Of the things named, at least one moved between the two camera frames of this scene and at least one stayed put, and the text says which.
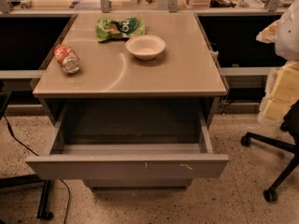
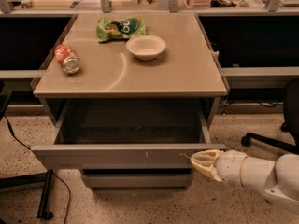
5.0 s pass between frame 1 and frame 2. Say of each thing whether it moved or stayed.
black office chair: stayed
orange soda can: stayed
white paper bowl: stayed
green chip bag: stayed
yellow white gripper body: moved
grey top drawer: moved
